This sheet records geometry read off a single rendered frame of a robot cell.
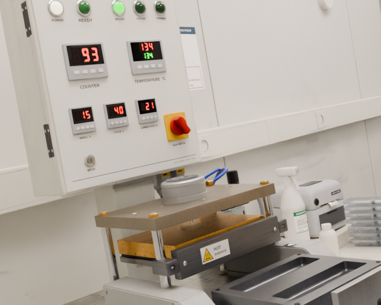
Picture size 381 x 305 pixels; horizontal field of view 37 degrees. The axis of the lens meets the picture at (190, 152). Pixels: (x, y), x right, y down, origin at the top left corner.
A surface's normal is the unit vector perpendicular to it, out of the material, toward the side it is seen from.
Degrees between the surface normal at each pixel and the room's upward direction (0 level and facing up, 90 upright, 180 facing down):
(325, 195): 86
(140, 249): 90
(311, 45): 90
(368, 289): 90
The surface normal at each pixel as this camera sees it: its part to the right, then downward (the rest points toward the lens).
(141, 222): -0.76, 0.16
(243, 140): 0.75, -0.10
